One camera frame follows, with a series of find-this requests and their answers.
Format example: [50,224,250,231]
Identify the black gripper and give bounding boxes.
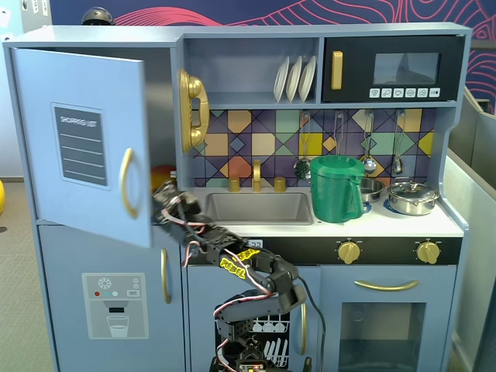
[152,179,211,234]

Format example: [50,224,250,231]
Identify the blue shopping list fridge door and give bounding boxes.
[9,46,153,250]

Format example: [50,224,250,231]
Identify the blue ice dispenser fridge door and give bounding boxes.
[37,219,186,372]

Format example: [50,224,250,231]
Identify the blue oven door with window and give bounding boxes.
[319,264,459,372]

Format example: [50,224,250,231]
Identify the open steel pot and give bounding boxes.
[360,177,386,204]

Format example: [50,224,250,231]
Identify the white cabinet with papers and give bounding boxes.
[19,0,53,35]

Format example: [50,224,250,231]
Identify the black microwave door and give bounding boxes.
[322,35,465,103]

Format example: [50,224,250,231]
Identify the orange toy fruit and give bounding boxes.
[150,164,177,191]

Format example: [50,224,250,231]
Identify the gold toy telephone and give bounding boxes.
[177,68,211,153]

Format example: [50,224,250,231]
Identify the gold faucet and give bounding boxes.
[252,159,263,193]

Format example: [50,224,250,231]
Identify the grey sink basin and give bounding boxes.
[201,191,315,227]

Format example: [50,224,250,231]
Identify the steel slotted spoon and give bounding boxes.
[294,111,312,181]

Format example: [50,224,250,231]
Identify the white toy plate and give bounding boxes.
[273,56,291,104]
[298,55,318,103]
[286,55,304,103]

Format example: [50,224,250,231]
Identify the green plastic pitcher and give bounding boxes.
[309,155,373,224]

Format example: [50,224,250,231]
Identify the robot controller board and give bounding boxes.
[235,357,269,371]

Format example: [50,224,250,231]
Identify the steel hanging spatula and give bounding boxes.
[333,111,346,158]

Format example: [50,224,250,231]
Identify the blue wooden toy kitchen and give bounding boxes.
[2,22,474,372]

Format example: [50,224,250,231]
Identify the gold stove knob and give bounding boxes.
[415,239,442,266]
[337,239,363,267]

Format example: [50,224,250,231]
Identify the black helmet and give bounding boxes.
[81,6,116,26]

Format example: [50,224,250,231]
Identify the steel ladle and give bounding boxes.
[359,109,378,174]

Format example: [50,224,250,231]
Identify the steel serving spoon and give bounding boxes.
[391,109,407,175]

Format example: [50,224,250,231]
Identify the steel pot with lid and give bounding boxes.
[387,177,441,216]

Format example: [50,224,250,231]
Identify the long gold fridge door handle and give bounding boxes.
[119,146,145,220]

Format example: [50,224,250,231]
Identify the red white servo wires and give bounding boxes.
[181,208,274,367]

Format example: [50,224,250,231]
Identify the gold freezer door handle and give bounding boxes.
[160,247,172,305]

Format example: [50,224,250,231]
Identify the gold dishwasher handle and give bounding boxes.
[299,302,308,356]

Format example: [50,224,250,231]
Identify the black power cable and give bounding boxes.
[296,270,327,372]

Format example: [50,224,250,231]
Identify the gold oven handle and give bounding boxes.
[353,279,421,292]

